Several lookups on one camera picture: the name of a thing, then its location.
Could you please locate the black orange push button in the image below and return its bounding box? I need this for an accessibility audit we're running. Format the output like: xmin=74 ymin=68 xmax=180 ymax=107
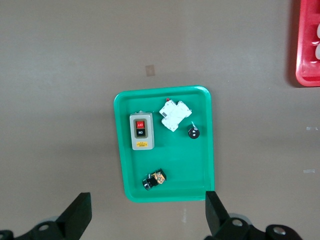
xmin=142 ymin=168 xmax=167 ymax=191

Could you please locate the red tray with fittings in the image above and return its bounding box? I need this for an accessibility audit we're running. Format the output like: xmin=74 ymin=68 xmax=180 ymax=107
xmin=295 ymin=0 xmax=320 ymax=88

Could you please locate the white circuit breaker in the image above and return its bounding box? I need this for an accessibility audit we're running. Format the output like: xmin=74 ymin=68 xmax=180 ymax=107
xmin=159 ymin=98 xmax=193 ymax=133

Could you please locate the grey switch box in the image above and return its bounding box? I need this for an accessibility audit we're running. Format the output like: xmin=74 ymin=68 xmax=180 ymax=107
xmin=129 ymin=111 xmax=155 ymax=151

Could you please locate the green plastic tray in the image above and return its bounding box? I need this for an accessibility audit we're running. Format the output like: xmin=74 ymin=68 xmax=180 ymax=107
xmin=113 ymin=85 xmax=216 ymax=204

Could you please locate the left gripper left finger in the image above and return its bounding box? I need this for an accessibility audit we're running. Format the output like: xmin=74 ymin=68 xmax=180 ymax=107
xmin=24 ymin=192 xmax=93 ymax=240

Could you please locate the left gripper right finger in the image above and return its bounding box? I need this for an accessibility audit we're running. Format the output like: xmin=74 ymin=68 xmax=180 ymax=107
xmin=204 ymin=190 xmax=254 ymax=240

